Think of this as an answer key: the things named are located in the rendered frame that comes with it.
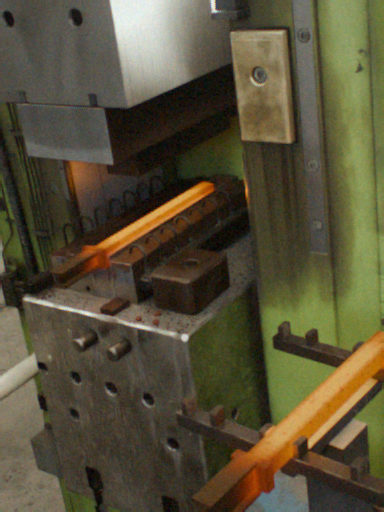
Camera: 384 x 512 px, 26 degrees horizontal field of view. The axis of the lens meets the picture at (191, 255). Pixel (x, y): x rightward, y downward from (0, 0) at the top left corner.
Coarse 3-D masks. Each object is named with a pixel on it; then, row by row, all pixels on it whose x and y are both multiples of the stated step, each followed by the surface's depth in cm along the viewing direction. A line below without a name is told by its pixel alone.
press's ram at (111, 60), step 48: (0, 0) 136; (48, 0) 130; (96, 0) 125; (144, 0) 129; (192, 0) 139; (0, 48) 141; (48, 48) 134; (96, 48) 129; (144, 48) 131; (192, 48) 141; (0, 96) 146; (48, 96) 139; (96, 96) 134; (144, 96) 133
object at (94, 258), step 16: (192, 192) 168; (160, 208) 162; (176, 208) 162; (144, 224) 156; (112, 240) 150; (128, 240) 152; (80, 256) 145; (96, 256) 146; (64, 272) 140; (80, 272) 144; (64, 288) 140
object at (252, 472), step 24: (360, 360) 107; (336, 384) 103; (360, 384) 105; (312, 408) 99; (336, 408) 102; (288, 432) 96; (312, 432) 98; (240, 456) 91; (264, 456) 92; (288, 456) 94; (216, 480) 88; (240, 480) 88; (264, 480) 90; (216, 504) 86; (240, 504) 90
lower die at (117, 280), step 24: (168, 192) 177; (240, 192) 169; (120, 216) 169; (168, 216) 160; (192, 216) 161; (96, 240) 156; (168, 240) 151; (120, 264) 145; (72, 288) 156; (96, 288) 152; (120, 288) 148
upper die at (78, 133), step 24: (216, 72) 156; (168, 96) 146; (192, 96) 151; (216, 96) 157; (24, 120) 145; (48, 120) 141; (72, 120) 138; (96, 120) 135; (120, 120) 136; (144, 120) 141; (168, 120) 147; (192, 120) 152; (48, 144) 143; (72, 144) 140; (96, 144) 137; (120, 144) 137; (144, 144) 142
